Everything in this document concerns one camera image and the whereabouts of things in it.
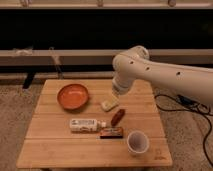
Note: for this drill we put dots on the wooden table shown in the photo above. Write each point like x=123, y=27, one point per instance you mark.
x=49, y=142

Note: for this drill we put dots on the brown sausage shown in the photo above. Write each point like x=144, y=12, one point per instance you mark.
x=117, y=117

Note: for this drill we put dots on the orange bowl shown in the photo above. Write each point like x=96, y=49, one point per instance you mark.
x=73, y=96

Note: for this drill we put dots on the small dark orange box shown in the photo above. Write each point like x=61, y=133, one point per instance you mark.
x=111, y=133

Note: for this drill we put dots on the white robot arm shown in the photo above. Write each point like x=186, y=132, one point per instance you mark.
x=192, y=82

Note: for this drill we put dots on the white plastic bottle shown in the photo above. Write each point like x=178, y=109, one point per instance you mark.
x=86, y=125

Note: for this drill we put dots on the white ceramic cup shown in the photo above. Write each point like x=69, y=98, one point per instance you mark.
x=137, y=143

